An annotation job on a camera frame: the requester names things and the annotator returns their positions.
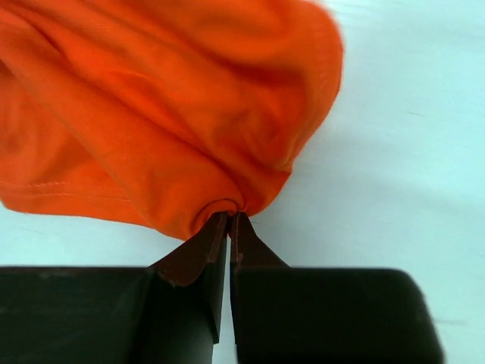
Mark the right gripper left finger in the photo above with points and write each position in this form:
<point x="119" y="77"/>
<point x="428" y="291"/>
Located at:
<point x="169" y="312"/>

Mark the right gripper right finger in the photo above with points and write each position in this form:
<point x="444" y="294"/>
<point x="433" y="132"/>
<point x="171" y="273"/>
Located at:
<point x="285" y="314"/>

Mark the orange t shirt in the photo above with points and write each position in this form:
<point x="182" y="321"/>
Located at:
<point x="160" y="113"/>

